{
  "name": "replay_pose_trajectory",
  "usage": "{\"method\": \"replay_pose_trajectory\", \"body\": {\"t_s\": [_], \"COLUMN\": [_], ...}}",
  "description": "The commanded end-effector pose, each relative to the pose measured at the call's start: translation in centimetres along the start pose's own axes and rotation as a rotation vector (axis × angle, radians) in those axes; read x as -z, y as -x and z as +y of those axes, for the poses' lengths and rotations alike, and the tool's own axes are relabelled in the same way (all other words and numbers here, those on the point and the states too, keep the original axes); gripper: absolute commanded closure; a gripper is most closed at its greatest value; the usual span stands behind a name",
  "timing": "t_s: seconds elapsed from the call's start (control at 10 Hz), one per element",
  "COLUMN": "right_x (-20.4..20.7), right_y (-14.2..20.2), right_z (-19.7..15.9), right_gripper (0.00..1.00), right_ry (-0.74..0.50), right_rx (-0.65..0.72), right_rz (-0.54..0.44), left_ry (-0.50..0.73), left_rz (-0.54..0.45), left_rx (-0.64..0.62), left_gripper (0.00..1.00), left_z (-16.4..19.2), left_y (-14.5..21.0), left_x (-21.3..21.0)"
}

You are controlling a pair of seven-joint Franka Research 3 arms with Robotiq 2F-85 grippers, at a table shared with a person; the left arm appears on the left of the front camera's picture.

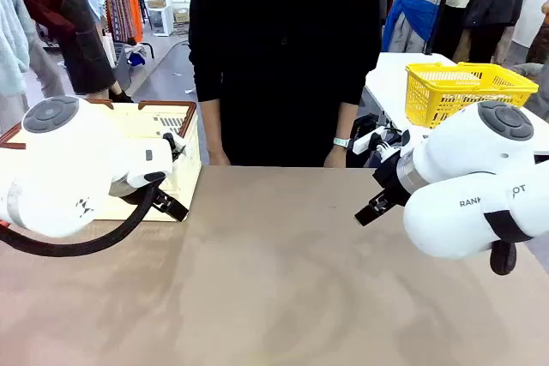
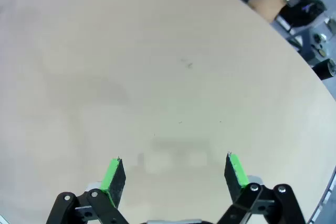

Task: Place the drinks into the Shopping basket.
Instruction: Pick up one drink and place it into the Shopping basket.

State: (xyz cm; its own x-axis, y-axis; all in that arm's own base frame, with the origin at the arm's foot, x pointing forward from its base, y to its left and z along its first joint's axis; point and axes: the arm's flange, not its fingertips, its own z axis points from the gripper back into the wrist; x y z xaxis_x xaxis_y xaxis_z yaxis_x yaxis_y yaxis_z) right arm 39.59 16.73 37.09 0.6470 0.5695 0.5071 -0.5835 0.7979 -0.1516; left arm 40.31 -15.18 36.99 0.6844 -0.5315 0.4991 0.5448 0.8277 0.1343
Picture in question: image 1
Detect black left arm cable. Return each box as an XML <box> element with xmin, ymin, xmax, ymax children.
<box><xmin>0</xmin><ymin>183</ymin><xmax>168</xmax><ymax>258</ymax></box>

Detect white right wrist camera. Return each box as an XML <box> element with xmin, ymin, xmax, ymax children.
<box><xmin>351</xmin><ymin>125</ymin><xmax>412</xmax><ymax>158</ymax></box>

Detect person's right forearm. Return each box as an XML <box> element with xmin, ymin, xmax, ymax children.
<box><xmin>200</xmin><ymin>99</ymin><xmax>225</xmax><ymax>153</ymax></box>

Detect tan trousers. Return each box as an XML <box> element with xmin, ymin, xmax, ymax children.
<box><xmin>454</xmin><ymin>25</ymin><xmax>516</xmax><ymax>65</ymax></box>

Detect light blue fuzzy sweater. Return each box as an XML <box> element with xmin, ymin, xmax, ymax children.
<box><xmin>0</xmin><ymin>0</ymin><xmax>32</xmax><ymax>97</ymax></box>

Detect white side table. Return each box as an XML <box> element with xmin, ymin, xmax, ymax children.
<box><xmin>364</xmin><ymin>51</ymin><xmax>549</xmax><ymax>157</ymax></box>

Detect white floor appliance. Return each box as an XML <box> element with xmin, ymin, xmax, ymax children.
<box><xmin>148</xmin><ymin>0</ymin><xmax>175</xmax><ymax>37</ymax></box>

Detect yellow plastic basket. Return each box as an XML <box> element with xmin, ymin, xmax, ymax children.
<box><xmin>405</xmin><ymin>61</ymin><xmax>540</xmax><ymax>130</ymax></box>

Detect grey garment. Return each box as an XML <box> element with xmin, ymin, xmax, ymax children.
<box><xmin>512</xmin><ymin>62</ymin><xmax>549</xmax><ymax>123</ymax></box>

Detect person's left forearm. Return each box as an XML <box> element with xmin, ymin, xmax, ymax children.
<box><xmin>332</xmin><ymin>102</ymin><xmax>360</xmax><ymax>141</ymax></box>

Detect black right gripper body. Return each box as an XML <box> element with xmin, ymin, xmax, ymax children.
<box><xmin>371</xmin><ymin>151</ymin><xmax>408</xmax><ymax>213</ymax></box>

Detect black stand pole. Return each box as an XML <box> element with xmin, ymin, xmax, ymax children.
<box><xmin>422</xmin><ymin>0</ymin><xmax>461</xmax><ymax>57</ymax></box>

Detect white coat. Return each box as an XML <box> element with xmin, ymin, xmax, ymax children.
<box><xmin>512</xmin><ymin>0</ymin><xmax>549</xmax><ymax>48</ymax></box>

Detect person's black shirt torso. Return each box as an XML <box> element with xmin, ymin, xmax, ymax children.
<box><xmin>187</xmin><ymin>0</ymin><xmax>383</xmax><ymax>169</ymax></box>

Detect cream basket with brown handles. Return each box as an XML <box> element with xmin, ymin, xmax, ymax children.
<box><xmin>0</xmin><ymin>99</ymin><xmax>202</xmax><ymax>223</ymax></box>

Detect person's left hand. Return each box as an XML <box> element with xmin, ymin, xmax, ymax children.
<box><xmin>323</xmin><ymin>145</ymin><xmax>348</xmax><ymax>169</ymax></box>

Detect mannequin with dark apron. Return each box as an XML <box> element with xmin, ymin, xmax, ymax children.
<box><xmin>12</xmin><ymin>0</ymin><xmax>135</xmax><ymax>105</ymax></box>

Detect person's right hand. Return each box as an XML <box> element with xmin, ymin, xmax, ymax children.
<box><xmin>207</xmin><ymin>147</ymin><xmax>232</xmax><ymax>167</ymax></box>

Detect blue wrap skirt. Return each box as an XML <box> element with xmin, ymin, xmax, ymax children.
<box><xmin>381</xmin><ymin>0</ymin><xmax>443</xmax><ymax>54</ymax></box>

